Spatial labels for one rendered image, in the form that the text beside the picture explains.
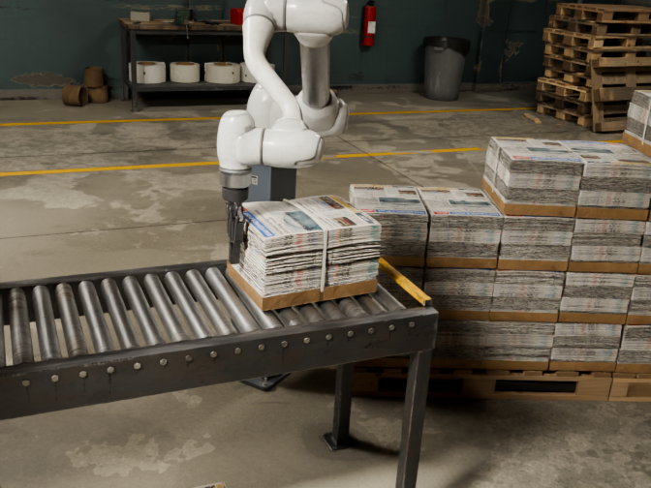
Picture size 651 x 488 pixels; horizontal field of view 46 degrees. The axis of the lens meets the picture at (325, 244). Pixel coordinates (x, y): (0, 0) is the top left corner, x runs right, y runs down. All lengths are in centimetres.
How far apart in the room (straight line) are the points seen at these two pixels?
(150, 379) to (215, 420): 115
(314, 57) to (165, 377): 119
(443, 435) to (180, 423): 104
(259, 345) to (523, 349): 157
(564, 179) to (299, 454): 146
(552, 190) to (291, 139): 134
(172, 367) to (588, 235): 184
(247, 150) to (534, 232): 143
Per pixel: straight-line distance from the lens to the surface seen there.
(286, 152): 208
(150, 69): 870
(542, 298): 327
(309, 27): 247
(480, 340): 329
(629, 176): 320
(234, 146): 210
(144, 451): 300
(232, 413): 318
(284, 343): 207
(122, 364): 198
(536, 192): 309
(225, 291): 231
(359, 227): 221
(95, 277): 243
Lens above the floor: 178
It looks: 21 degrees down
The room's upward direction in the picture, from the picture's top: 3 degrees clockwise
